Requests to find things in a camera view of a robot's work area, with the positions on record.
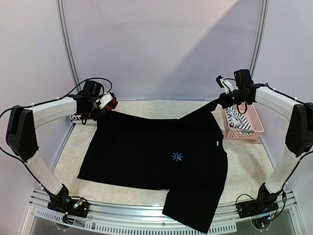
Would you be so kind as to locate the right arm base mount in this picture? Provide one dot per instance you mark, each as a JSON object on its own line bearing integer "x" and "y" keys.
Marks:
{"x": 254, "y": 207}

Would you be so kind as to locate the right aluminium frame post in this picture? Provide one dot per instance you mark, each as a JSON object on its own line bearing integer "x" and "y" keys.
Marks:
{"x": 259, "y": 35}

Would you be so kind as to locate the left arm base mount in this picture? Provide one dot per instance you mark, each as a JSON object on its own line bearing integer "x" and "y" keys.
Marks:
{"x": 71, "y": 205}

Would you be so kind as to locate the left aluminium frame post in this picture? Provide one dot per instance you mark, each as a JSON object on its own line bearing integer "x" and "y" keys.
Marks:
{"x": 66, "y": 42}

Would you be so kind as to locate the red black plaid shirt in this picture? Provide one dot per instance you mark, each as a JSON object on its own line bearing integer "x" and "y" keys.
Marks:
{"x": 75, "y": 117}

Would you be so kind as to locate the black white striped garment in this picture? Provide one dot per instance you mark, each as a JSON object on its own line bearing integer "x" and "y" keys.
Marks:
{"x": 237, "y": 120}

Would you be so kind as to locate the black t-shirt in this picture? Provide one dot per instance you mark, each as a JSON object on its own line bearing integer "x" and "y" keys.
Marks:
{"x": 184, "y": 156}

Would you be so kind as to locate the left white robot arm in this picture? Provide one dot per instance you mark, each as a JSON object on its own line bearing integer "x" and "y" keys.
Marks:
{"x": 24, "y": 120}

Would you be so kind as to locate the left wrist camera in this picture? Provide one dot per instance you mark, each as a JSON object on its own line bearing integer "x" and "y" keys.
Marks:
{"x": 104, "y": 100}

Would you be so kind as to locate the aluminium front rail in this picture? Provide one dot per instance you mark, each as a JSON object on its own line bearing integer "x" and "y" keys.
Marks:
{"x": 113, "y": 219}

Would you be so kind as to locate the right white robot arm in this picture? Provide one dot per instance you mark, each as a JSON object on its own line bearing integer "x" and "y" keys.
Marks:
{"x": 299, "y": 135}

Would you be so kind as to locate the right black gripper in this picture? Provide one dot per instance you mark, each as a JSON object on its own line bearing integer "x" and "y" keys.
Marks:
{"x": 224, "y": 100}

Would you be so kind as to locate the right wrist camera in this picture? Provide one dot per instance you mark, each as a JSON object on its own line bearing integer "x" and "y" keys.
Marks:
{"x": 225, "y": 84}

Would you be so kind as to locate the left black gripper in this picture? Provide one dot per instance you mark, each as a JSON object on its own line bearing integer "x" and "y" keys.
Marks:
{"x": 97, "y": 115}

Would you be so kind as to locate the aluminium frame post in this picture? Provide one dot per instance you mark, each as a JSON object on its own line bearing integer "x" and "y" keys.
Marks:
{"x": 259, "y": 35}
{"x": 66, "y": 42}

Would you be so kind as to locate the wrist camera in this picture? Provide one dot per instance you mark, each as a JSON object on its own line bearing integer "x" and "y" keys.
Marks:
{"x": 225, "y": 84}
{"x": 104, "y": 100}

